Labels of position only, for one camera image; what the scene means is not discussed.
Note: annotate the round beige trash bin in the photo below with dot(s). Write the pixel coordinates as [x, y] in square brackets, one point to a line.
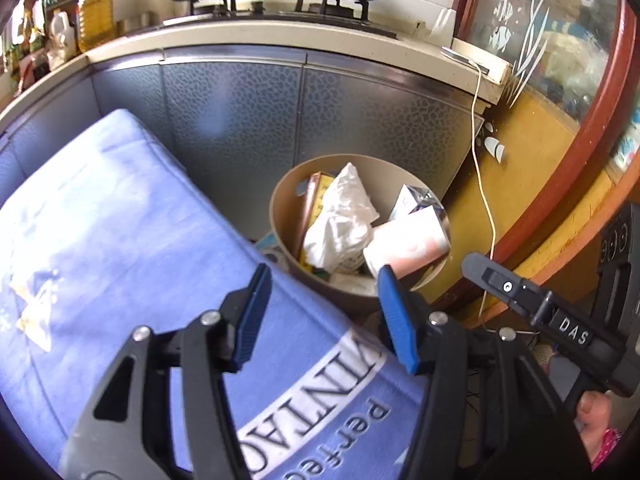
[355, 293]

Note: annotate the red yellow cardboard box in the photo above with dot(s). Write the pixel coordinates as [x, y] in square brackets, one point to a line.
[317, 185]

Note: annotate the pink paper cup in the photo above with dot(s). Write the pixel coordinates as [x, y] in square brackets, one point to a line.
[408, 243]

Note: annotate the phone on counter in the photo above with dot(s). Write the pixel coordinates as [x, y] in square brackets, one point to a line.
[464, 60]

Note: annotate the blue printed tablecloth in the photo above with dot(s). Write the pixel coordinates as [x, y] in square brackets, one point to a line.
[110, 234]

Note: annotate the white tissue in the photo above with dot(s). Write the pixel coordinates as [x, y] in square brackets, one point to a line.
[335, 242]

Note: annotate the grey kitchen cabinets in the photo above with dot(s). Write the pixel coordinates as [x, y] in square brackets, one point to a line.
[239, 117]

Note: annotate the white plastic jug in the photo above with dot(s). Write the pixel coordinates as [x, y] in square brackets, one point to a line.
[62, 40]

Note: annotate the red checkered sleeve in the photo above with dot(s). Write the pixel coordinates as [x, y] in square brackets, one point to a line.
[602, 445]

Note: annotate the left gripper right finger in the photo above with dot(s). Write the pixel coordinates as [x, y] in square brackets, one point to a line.
[489, 411]

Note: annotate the dark blue milk carton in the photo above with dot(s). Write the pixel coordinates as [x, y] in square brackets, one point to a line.
[412, 198]

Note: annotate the person right hand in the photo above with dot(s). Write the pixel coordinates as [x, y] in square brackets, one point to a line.
[594, 413]

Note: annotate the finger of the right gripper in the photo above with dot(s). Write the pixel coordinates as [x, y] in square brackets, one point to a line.
[520, 295]

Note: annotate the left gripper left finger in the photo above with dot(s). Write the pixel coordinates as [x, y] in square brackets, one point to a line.
[124, 431]

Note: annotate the gas stove top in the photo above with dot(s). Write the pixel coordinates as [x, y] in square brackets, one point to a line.
[305, 11]

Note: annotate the yellow cooking oil bottle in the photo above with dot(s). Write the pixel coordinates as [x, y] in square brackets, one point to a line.
[95, 23]

